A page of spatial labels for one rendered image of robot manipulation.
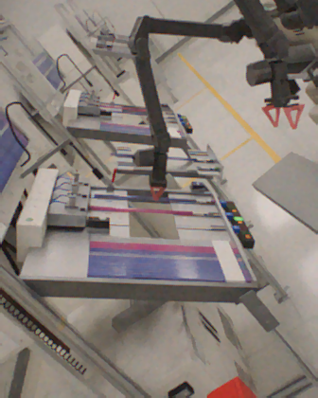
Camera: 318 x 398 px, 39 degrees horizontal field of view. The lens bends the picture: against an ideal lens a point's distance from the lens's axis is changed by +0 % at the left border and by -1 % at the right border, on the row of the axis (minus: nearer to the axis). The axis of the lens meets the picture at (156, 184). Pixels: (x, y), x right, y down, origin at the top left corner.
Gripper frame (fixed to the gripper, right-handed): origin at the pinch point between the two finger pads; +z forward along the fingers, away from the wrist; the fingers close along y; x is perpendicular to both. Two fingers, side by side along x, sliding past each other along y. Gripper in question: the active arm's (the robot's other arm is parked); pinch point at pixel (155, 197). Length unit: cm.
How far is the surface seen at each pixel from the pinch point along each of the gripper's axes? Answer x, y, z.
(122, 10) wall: 0, -749, -30
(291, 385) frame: 45, 63, 37
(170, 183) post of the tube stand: 11.3, -33.8, 7.6
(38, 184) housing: -46.7, 8.4, -6.7
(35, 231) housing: -43, 41, -5
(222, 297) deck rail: 16, 60, 3
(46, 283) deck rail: -37, 60, 1
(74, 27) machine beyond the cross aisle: -68, -451, -21
